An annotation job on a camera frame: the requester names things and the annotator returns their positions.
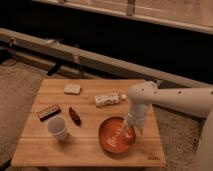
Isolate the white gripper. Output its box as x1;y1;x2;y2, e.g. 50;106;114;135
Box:
120;103;150;137

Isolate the white patterned bottle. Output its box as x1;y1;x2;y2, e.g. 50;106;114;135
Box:
94;93;126;107

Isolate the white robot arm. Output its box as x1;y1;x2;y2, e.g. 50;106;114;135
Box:
122;81;213;171

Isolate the orange bowl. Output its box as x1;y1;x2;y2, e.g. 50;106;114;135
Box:
98;117;136;154

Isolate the wooden table board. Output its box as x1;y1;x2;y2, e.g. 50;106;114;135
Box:
12;79;166;167

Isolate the white plastic cup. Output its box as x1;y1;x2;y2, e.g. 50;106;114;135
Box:
47;116;68;141

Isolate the brown chocolate bar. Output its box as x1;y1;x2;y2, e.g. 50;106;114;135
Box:
37;104;61;121

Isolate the grey metal rail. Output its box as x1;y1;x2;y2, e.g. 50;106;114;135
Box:
0;28;211;87

